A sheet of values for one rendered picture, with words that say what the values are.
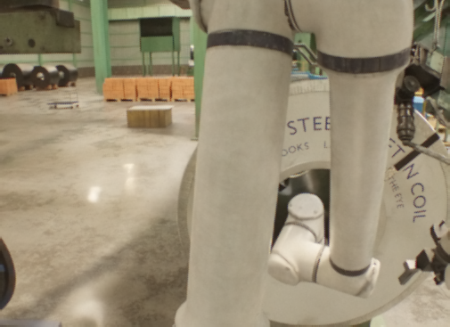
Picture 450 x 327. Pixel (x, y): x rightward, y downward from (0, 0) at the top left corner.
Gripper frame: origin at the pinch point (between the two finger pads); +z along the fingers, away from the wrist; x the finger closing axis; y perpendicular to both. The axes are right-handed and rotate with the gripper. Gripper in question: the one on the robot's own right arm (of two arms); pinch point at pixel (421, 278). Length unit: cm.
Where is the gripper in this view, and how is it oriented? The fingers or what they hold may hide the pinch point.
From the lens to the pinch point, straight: 118.3
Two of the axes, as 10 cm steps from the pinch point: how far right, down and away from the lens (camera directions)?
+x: 9.9, 1.0, 0.6
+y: -0.2, 6.5, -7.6
